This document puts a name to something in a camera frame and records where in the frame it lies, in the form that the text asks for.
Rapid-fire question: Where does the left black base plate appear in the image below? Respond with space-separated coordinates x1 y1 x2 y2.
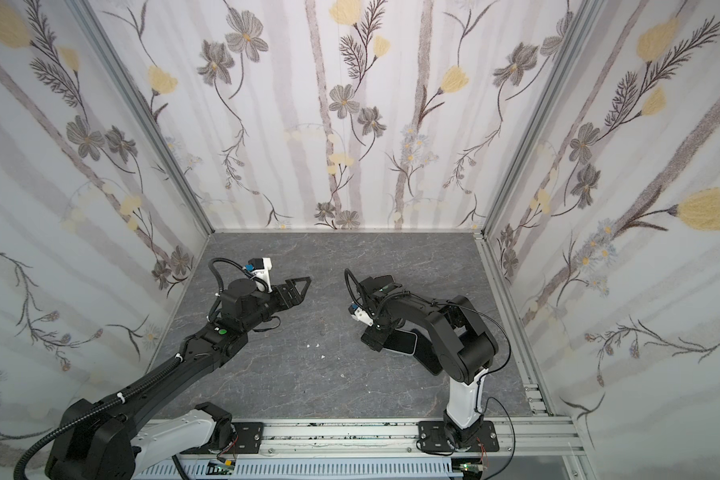
230 422 264 455

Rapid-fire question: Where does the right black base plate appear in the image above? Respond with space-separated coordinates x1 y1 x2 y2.
417 420 500 455

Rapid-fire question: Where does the aluminium mounting rail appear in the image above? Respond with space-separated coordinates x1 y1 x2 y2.
137 416 586 462

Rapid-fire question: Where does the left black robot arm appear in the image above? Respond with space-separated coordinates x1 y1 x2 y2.
13 258 311 479

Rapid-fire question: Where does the black phone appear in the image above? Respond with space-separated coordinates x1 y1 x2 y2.
413 336 443 376
383 329 418 356

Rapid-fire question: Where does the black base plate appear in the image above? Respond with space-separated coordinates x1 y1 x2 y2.
417 420 500 455
230 422 264 455

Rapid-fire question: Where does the white slotted cable duct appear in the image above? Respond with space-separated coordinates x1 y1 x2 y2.
135 457 463 479

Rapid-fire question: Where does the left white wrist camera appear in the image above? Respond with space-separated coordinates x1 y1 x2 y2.
245 257 272 293

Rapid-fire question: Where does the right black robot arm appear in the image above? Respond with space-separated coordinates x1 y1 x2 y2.
343 269 500 456

